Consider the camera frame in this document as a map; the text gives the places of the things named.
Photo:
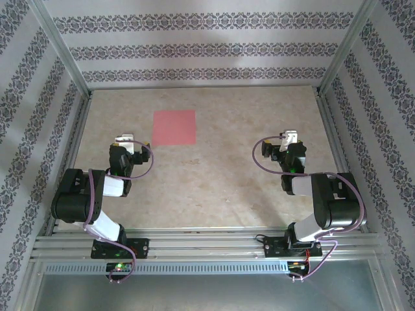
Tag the pink paper sheet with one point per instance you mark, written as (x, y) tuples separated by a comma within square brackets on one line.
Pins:
[(174, 128)]

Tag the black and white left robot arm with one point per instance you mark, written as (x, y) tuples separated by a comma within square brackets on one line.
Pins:
[(74, 194)]

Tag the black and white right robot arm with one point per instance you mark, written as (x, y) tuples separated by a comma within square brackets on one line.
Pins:
[(340, 201)]

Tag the left controller board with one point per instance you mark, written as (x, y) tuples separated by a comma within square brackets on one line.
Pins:
[(119, 267)]

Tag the controller board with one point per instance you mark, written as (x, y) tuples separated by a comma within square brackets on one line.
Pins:
[(119, 267), (298, 266)]

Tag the right controller board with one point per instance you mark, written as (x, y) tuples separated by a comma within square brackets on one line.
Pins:
[(298, 266)]

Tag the aluminium side rail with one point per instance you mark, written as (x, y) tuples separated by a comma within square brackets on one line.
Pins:
[(332, 129), (77, 129)]

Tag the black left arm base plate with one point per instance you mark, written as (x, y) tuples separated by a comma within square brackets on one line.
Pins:
[(139, 248)]

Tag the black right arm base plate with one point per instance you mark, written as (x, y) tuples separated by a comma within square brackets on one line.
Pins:
[(275, 247)]

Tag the aluminium frame rail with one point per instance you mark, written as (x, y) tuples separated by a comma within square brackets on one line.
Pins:
[(201, 243)]

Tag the aluminium frame post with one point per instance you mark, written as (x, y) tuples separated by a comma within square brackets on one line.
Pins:
[(347, 45), (61, 45)]

